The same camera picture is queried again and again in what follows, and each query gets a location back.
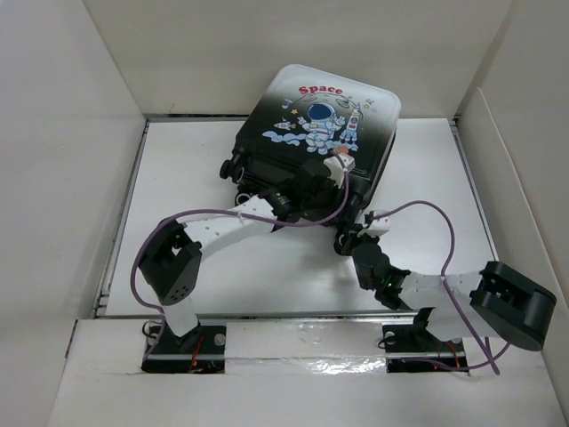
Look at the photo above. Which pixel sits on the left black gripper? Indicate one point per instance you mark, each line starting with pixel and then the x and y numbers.
pixel 339 195

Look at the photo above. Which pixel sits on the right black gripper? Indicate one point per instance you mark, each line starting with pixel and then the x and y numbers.
pixel 349 237

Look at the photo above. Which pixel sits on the black suitcase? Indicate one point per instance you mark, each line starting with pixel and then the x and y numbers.
pixel 305 116

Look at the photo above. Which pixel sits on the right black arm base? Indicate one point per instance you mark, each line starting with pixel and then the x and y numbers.
pixel 412 352

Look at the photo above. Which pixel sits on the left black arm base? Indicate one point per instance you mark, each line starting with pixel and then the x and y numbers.
pixel 205 356

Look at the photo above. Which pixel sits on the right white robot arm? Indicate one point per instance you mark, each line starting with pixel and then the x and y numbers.
pixel 496 301

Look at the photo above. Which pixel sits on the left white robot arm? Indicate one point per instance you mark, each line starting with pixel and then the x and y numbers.
pixel 165 269

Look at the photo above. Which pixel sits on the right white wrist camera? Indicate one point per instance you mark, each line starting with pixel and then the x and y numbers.
pixel 373 224

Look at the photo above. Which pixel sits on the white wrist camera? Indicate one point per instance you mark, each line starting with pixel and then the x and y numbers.
pixel 373 224
pixel 339 164

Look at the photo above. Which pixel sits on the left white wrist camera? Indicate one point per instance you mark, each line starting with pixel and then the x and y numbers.
pixel 339 164

